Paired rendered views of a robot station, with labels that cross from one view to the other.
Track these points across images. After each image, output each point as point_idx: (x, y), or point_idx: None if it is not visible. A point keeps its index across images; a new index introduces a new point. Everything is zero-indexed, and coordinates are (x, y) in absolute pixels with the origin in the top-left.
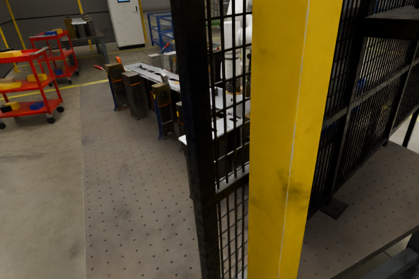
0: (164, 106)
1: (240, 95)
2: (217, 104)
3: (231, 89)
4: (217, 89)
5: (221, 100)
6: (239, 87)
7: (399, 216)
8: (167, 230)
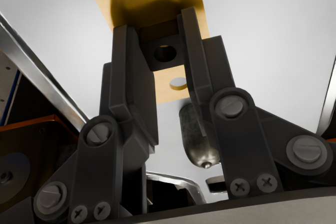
0: (332, 134)
1: (25, 43)
2: None
3: (202, 42)
4: (186, 144)
5: (225, 33)
6: (0, 151)
7: None
8: None
